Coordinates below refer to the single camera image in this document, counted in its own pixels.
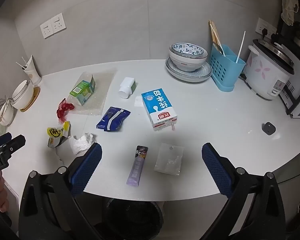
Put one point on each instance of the dark mesh trash bin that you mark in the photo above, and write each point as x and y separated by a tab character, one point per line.
133	220

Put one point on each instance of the blue plastic utensil holder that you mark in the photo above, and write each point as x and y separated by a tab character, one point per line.
227	72

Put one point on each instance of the white bowl with pink rim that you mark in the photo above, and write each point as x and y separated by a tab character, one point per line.
187	63

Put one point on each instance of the white floral rice cooker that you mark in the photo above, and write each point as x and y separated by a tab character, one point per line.
265	72

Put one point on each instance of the white paper cup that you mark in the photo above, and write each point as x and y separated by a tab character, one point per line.
33	72

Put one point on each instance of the white tissue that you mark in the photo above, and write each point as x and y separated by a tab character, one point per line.
81	142

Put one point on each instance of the wall socket with black plug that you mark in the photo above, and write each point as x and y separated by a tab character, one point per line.
265	27

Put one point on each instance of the white plastic stick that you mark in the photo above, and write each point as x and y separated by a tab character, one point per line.
240	46

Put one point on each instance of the yellow snack wrapper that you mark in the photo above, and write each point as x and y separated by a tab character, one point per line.
56	133

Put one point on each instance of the white thin stick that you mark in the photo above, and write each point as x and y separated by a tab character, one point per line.
24	62
21	65

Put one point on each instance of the small grey case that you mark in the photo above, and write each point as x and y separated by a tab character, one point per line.
269	128

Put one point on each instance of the bundle of wooden chopsticks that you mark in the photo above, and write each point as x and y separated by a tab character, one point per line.
215	33

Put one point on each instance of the dark blue snack packet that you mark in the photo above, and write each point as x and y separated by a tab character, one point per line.
112	120

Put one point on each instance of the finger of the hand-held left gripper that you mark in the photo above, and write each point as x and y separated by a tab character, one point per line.
0	140
15	143

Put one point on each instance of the purple sachet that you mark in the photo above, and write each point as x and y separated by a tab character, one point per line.
137	166

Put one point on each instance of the white microwave oven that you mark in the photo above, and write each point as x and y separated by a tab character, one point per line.
297	97

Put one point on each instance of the round wooden coaster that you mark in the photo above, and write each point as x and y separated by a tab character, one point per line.
33	100

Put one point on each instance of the red mesh net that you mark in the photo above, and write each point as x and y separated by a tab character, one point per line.
63	110

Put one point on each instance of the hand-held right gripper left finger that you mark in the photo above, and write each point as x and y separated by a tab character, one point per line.
86	170

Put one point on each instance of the clear plastic bag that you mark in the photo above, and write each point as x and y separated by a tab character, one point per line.
168	160

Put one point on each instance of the hanging pale cloth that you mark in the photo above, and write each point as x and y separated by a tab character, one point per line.
290	7

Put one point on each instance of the green drink carton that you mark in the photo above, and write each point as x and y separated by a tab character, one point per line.
82	91

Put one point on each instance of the floral patterned bowl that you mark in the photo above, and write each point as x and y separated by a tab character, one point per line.
188	50

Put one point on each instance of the small white plastic bottle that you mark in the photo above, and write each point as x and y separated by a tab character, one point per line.
126	87

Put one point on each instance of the white double wall socket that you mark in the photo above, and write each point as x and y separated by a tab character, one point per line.
52	26

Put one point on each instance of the metal spoon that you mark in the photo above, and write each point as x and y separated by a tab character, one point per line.
218	50

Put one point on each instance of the white ceramic bowl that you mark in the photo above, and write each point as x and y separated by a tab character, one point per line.
22	93

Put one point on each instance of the blue and white milk carton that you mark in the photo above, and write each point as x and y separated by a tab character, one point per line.
158	107

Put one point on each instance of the clear bubble wrap sheet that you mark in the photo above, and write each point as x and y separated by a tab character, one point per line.
102	90

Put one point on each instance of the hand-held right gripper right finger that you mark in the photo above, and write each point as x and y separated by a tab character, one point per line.
217	170

